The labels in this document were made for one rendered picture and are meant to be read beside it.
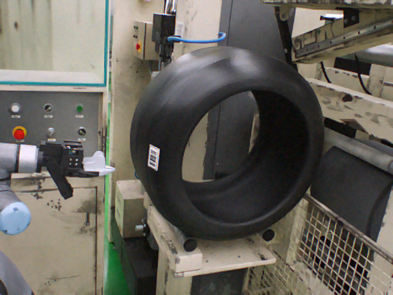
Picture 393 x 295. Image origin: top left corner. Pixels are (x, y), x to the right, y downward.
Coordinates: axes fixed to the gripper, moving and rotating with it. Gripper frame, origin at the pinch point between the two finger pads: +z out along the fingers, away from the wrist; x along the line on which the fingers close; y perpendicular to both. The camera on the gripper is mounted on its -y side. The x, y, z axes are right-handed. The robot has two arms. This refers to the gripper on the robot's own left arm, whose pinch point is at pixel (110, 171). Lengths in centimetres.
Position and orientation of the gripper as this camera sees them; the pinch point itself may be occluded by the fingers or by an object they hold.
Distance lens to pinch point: 115.6
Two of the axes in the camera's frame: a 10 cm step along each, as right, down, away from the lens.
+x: -3.5, -3.3, 8.8
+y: 2.0, -9.4, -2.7
